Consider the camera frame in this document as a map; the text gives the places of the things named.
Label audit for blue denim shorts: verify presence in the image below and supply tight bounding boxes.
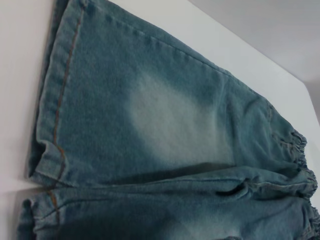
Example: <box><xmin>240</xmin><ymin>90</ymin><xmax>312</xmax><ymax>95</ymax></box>
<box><xmin>18</xmin><ymin>0</ymin><xmax>320</xmax><ymax>240</ymax></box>

